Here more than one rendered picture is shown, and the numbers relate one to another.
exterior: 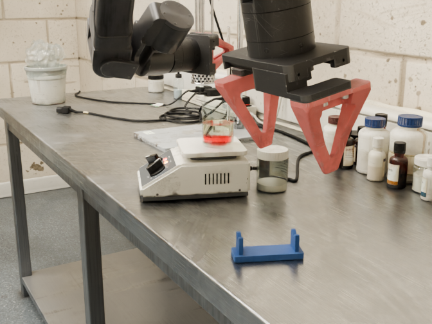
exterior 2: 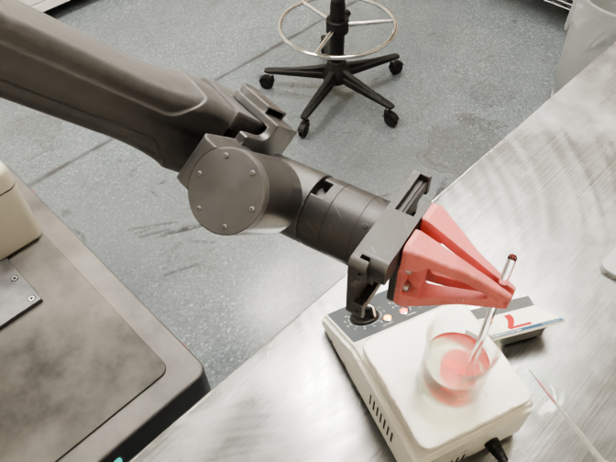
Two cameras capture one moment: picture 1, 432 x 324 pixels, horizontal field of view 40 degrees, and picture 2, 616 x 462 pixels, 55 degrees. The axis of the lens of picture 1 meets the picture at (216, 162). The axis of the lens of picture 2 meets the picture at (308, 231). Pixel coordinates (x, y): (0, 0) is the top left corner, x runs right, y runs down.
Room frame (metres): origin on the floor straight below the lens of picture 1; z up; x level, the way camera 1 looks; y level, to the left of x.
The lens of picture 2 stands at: (0.90, -0.21, 1.35)
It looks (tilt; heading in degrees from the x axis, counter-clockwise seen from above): 50 degrees down; 76
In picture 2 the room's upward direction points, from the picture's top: 2 degrees counter-clockwise
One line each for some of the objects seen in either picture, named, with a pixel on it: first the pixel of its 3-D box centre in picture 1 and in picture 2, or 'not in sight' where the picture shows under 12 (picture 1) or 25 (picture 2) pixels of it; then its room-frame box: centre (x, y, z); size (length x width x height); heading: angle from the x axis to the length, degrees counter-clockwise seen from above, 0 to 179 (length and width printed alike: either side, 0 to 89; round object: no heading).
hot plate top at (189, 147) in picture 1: (210, 146); (443, 370); (1.08, 0.01, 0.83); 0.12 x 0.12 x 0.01; 10
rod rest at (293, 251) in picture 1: (267, 244); not in sight; (0.78, -0.07, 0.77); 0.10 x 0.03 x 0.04; 97
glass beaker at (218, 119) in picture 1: (219, 124); (456, 365); (1.08, -0.01, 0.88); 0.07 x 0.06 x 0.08; 78
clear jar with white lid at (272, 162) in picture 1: (272, 169); not in sight; (1.08, -0.11, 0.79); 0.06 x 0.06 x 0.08
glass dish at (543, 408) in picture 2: not in sight; (534, 391); (1.19, -0.01, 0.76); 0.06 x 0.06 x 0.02
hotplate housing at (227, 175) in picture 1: (197, 169); (423, 368); (1.08, 0.04, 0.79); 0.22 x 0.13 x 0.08; 100
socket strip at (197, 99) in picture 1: (216, 101); not in sight; (1.90, 0.00, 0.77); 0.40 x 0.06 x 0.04; 30
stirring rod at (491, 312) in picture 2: (228, 82); (481, 336); (1.08, -0.02, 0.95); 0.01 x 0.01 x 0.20
